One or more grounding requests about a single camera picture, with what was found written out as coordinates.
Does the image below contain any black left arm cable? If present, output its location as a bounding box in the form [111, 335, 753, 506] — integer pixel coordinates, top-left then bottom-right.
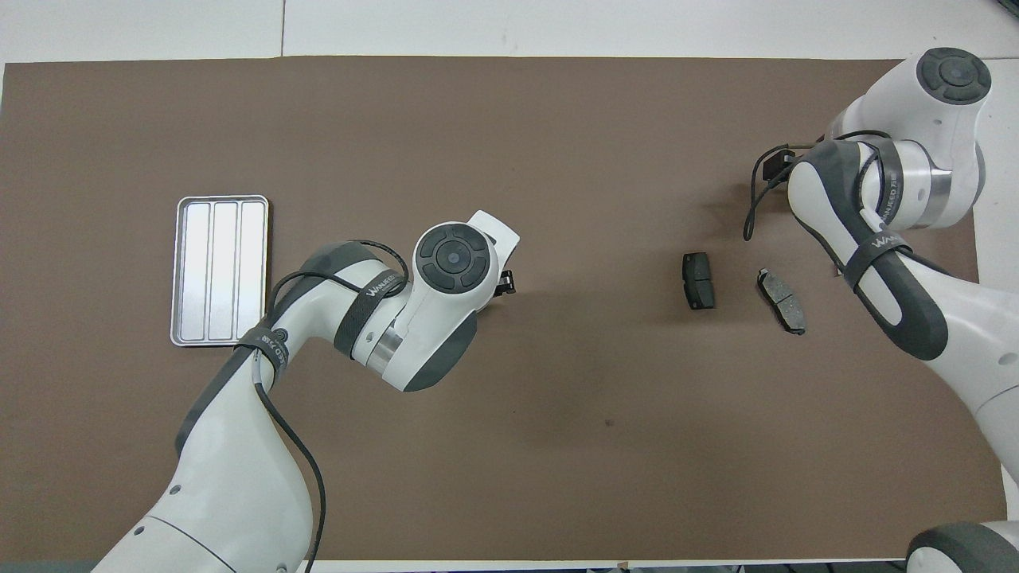
[253, 239, 412, 573]

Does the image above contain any silver metal ribbed tray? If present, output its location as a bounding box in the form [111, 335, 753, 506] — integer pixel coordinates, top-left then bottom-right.
[170, 195, 270, 348]

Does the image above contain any brown table mat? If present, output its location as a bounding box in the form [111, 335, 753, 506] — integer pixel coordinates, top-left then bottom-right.
[0, 56, 1005, 563]

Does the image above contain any long curved brake pad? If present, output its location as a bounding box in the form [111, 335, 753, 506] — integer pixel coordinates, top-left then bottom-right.
[756, 268, 807, 336]

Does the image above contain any short dark brake pad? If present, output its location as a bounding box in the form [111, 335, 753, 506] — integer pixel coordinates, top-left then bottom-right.
[681, 252, 715, 310]

